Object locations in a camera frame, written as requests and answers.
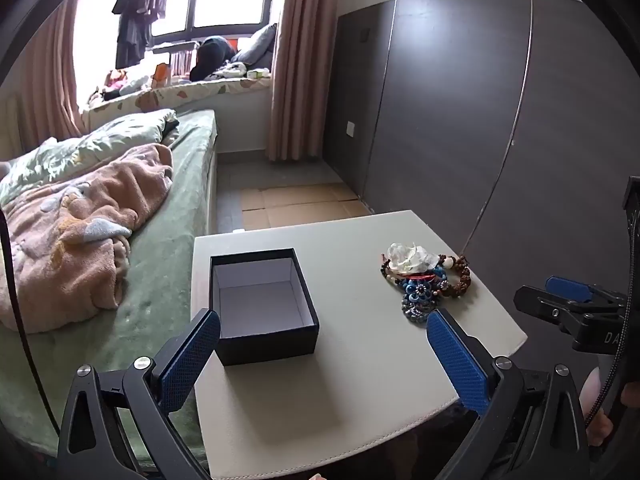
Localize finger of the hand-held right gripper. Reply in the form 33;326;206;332
514;285;596;333
545;275;627;305

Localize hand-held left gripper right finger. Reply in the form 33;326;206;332
426;308;592;480

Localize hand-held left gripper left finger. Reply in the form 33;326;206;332
56;308;222;480

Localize brown bead bracelet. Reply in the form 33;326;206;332
438;255;473;302

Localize black cardboard box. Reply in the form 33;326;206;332
209;248;320;367

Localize multicolour bead bracelet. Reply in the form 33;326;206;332
380;254;402;287

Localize person's right hand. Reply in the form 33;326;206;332
582;365;640;448

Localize bed with green sheet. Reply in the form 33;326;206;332
0;109;219;466

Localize pink fleece blanket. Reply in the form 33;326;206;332
0;142;175;335

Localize flattened cardboard sheets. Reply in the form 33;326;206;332
241;182;374;234

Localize dark brown wardrobe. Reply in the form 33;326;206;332
336;0;640;361

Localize green floral quilt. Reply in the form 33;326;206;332
0;108;180;202

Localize floral window seat cushion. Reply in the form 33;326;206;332
81;79;274;130

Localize black bag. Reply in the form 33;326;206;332
189;36;239;82

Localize pink curtain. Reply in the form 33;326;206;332
265;0;342;162
19;0;85;147

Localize grey pillow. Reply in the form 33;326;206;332
232;23;279;69

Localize dark hanging clothes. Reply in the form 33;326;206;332
112;0;174;69

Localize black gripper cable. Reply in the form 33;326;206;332
586;200;640;427

